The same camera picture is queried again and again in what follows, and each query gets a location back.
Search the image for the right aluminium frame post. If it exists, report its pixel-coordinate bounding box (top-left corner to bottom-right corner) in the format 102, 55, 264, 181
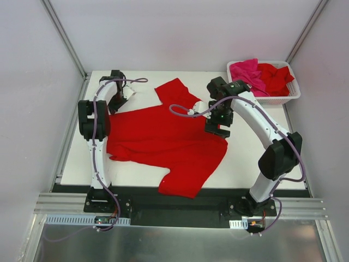
285, 0, 330, 64

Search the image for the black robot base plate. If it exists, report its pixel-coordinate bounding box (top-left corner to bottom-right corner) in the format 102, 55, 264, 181
83, 186, 276, 228

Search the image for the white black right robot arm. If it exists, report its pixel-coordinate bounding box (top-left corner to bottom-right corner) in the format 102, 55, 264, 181
204, 77, 303, 217

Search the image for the left aluminium frame post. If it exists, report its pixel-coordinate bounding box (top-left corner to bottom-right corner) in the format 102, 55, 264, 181
40, 0, 88, 79

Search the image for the aluminium frame post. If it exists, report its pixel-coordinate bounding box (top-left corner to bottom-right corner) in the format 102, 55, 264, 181
40, 0, 88, 79
285, 0, 330, 64

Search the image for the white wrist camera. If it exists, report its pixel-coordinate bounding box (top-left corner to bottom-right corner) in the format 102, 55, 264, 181
188, 101, 211, 118
123, 86, 136, 100

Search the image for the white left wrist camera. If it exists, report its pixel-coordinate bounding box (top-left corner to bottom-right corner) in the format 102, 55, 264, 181
123, 86, 136, 100

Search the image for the pink t shirt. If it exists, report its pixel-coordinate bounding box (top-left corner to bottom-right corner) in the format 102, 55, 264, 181
228, 58, 269, 97

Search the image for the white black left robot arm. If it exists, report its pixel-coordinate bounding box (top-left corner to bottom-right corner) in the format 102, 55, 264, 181
77, 70, 127, 213

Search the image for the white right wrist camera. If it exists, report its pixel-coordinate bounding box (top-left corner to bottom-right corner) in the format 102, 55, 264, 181
188, 101, 211, 118

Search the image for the left white cable duct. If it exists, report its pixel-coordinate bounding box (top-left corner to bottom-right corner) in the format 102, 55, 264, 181
45, 215, 131, 227

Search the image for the white cable duct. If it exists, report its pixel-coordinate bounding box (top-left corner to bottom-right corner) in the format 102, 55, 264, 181
45, 215, 131, 227
229, 219, 248, 230

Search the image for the right white cable duct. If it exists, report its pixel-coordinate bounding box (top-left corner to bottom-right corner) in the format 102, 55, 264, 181
229, 219, 248, 230

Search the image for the white perforated plastic basket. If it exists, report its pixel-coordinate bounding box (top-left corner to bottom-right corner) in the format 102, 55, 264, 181
226, 59, 300, 105

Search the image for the red t shirt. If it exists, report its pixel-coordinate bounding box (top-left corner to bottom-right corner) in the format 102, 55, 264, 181
106, 78, 228, 199
257, 63, 294, 97

